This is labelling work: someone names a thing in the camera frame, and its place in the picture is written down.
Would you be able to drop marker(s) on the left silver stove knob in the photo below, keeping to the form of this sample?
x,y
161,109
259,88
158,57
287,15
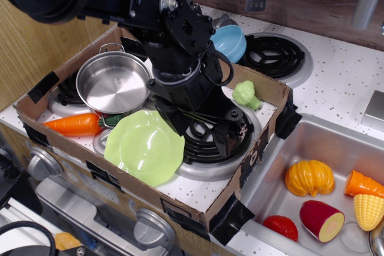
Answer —
x,y
42,165

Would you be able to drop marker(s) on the back right black burner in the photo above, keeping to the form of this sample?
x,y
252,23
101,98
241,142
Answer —
x,y
272,56

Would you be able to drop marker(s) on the red toy sweet potato half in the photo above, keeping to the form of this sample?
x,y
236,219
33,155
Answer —
x,y
321,220

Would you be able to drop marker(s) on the silver oven door handle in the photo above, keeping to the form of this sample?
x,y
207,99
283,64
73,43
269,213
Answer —
x,y
112,230

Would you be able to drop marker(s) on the stainless steel pot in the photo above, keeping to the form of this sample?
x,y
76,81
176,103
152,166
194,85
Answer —
x,y
113,82

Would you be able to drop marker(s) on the blue plastic bowl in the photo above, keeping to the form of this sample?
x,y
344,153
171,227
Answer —
x,y
230,41

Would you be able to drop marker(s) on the front right black burner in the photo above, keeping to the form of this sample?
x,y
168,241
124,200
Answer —
x,y
201,148

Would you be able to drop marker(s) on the yellow toy corn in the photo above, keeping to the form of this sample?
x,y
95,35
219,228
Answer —
x,y
368,210

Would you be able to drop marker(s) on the black burner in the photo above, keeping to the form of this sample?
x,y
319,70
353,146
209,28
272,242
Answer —
x,y
201,148
272,56
67,92

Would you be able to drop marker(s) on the front left black burner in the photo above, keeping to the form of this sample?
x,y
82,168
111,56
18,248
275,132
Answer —
x,y
67,92

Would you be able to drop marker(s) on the orange toy pumpkin in sink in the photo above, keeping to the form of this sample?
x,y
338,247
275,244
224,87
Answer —
x,y
309,178

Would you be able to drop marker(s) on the cardboard fence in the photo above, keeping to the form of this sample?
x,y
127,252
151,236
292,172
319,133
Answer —
x,y
225,214

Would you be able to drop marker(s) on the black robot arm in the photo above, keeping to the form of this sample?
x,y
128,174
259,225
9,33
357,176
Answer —
x,y
176,37

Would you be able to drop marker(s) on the silver stove knob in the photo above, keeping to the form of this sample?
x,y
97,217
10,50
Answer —
x,y
42,165
152,231

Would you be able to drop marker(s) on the orange toy piece bottom left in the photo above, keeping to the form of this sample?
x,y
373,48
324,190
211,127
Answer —
x,y
65,241

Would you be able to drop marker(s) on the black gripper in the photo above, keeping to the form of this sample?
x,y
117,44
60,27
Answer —
x,y
196,92

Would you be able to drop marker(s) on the silver metal lid knob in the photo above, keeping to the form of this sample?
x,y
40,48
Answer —
x,y
223,20

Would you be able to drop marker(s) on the red toy tomato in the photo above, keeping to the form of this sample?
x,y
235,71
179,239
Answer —
x,y
283,226

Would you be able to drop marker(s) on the green toy broccoli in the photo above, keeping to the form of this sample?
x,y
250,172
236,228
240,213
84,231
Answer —
x,y
245,95

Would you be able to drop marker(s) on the grey faucet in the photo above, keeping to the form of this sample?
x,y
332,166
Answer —
x,y
364,13

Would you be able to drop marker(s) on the orange toy carrot piece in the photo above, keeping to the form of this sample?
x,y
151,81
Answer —
x,y
358,183

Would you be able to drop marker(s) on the right silver stove knob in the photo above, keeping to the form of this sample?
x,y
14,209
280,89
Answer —
x,y
152,231

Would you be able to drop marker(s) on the light green plastic plate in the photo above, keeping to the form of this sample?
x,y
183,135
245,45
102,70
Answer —
x,y
145,147

